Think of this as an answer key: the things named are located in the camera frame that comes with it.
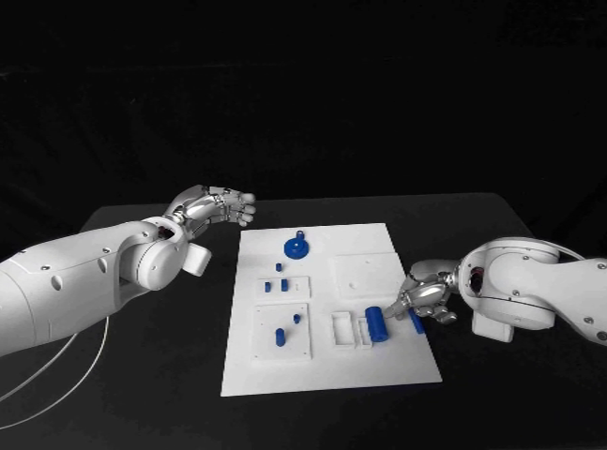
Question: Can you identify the white task board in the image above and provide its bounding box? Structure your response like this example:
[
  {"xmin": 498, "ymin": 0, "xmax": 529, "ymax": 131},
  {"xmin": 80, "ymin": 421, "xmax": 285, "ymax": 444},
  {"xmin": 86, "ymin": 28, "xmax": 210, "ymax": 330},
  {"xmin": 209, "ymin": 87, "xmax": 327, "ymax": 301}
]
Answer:
[{"xmin": 219, "ymin": 222, "xmax": 444, "ymax": 398}]

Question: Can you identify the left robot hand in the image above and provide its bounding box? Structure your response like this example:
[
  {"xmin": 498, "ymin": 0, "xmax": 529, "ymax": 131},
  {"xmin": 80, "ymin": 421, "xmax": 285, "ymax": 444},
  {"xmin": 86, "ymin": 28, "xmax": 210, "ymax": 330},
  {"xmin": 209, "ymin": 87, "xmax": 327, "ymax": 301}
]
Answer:
[{"xmin": 162, "ymin": 185, "xmax": 258, "ymax": 237}]

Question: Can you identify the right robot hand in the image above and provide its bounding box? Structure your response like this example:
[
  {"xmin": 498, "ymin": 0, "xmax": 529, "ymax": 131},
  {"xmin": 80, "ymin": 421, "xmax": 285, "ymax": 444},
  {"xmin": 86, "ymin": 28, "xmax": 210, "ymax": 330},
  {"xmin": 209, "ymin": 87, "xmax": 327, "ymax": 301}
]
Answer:
[{"xmin": 383, "ymin": 259, "xmax": 461, "ymax": 325}]

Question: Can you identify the white cable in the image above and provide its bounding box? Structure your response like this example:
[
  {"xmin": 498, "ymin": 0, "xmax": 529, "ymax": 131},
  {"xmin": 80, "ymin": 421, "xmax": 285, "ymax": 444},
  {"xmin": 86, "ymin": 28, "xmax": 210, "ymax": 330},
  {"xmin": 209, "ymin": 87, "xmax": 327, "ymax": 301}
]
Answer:
[
  {"xmin": 549, "ymin": 240, "xmax": 586, "ymax": 262},
  {"xmin": 0, "ymin": 315, "xmax": 110, "ymax": 434},
  {"xmin": 0, "ymin": 329, "xmax": 79, "ymax": 414}
]

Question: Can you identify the large blue cylinder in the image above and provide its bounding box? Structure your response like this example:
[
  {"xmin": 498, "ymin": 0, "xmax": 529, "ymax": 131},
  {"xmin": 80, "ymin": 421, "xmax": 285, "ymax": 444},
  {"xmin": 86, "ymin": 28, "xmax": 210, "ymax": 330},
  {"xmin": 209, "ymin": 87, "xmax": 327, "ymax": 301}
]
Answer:
[{"xmin": 363, "ymin": 306, "xmax": 389, "ymax": 343}]

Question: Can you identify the blue gear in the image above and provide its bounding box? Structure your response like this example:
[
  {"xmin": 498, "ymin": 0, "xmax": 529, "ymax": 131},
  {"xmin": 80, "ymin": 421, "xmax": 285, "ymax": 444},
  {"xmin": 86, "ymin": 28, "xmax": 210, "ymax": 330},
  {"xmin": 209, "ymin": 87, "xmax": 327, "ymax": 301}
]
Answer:
[{"xmin": 282, "ymin": 230, "xmax": 314, "ymax": 261}]

